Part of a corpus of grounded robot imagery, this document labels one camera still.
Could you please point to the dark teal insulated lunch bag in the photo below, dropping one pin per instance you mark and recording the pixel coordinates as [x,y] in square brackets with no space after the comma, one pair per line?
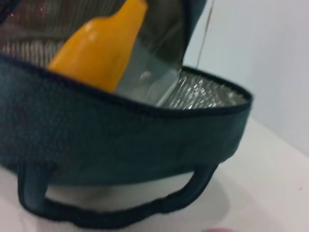
[120,133]

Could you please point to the yellow toy banana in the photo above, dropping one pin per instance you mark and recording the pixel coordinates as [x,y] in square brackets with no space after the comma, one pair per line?
[101,48]

